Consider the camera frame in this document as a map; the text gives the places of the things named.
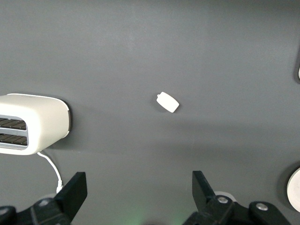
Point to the white toaster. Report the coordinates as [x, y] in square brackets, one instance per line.
[35, 122]

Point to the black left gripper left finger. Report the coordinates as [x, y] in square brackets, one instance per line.
[70, 194]

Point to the white steamed bun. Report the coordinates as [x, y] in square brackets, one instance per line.
[167, 102]

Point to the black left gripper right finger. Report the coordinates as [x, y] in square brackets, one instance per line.
[204, 194]

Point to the round cream plate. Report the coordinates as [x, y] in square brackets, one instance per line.
[295, 187]

